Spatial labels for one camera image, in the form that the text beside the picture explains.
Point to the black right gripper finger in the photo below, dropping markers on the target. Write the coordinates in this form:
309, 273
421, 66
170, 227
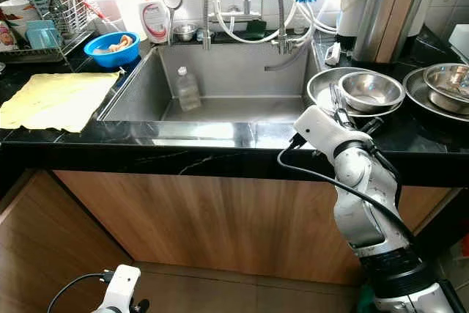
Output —
345, 103
336, 100

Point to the clear plastic bottle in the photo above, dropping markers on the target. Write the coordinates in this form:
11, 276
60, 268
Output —
188, 93

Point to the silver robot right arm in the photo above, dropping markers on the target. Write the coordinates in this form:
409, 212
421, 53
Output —
363, 203

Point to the stainless steel kitchen sink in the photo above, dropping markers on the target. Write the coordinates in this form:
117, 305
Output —
234, 75

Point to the round steel tray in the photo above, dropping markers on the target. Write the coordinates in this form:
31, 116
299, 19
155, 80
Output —
322, 86

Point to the steel mixing bowl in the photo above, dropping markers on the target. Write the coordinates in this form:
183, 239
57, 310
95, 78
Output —
371, 89

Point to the white power plug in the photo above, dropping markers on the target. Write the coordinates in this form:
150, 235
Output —
333, 53

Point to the wide steel plate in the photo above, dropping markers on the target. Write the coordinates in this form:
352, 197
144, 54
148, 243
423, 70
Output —
418, 97

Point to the stacked steel bowl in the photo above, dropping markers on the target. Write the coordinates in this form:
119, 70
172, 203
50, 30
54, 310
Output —
447, 82

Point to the steel faucet with valve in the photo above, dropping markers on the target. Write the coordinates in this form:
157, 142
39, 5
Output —
281, 23

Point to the wooden base cabinet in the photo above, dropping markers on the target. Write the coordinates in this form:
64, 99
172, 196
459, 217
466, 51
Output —
190, 218

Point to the tall stainless steel cylinder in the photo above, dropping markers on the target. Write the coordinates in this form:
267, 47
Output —
392, 12

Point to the green sponge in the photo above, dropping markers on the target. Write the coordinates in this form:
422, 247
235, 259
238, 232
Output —
256, 31

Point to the patterned ceramic mug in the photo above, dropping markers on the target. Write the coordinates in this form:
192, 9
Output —
7, 38

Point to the white box appliance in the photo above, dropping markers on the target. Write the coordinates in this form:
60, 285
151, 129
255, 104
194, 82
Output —
460, 42

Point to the yellow dish cloth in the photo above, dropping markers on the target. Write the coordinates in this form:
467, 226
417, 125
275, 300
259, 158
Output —
55, 100

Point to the teal plastic cup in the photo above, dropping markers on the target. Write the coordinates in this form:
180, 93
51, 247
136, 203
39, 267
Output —
42, 34

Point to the steel spring faucet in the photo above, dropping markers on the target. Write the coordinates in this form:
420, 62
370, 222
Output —
209, 9

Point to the small steel cup bowl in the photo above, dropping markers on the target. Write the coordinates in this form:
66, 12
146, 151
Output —
185, 33

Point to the green floor item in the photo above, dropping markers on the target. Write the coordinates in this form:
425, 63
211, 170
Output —
366, 302

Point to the white red-capped soap bottle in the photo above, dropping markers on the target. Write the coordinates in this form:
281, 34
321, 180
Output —
154, 23

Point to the blue plastic bowl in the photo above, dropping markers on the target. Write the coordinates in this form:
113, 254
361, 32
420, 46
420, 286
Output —
111, 59

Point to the orange food scraps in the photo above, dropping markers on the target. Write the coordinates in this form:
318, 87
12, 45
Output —
119, 43

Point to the white spray bottle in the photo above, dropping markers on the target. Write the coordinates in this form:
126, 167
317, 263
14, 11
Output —
126, 9

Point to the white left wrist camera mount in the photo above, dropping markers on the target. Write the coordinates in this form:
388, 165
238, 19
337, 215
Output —
121, 287

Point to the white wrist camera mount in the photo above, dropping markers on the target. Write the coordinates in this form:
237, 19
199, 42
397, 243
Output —
326, 130
121, 287

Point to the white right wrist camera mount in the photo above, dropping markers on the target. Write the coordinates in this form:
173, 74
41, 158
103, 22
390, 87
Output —
326, 130

